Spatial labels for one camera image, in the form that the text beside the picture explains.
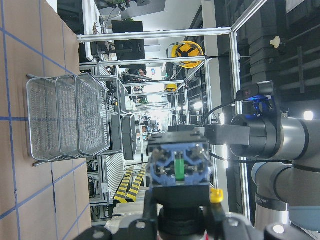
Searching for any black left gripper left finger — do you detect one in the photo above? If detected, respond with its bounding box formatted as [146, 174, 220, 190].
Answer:
[142, 190, 158, 225]

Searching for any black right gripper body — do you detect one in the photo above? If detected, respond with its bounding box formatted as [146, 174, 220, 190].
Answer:
[194, 114, 281, 159]

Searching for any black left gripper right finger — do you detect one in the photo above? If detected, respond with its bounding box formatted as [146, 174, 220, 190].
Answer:
[203, 203, 226, 223]

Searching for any red emergency push button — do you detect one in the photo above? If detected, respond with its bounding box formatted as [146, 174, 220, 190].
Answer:
[146, 132, 224, 233]

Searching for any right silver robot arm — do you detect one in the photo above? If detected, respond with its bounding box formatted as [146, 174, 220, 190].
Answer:
[195, 114, 320, 232]

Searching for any yellow hard hat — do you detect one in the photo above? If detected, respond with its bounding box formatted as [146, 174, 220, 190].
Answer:
[170, 41, 204, 69]

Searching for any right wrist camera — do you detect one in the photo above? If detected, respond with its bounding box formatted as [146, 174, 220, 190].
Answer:
[236, 81, 274, 101]

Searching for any silver wire mesh shelf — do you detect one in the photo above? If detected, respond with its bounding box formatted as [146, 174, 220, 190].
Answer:
[26, 73, 111, 163]

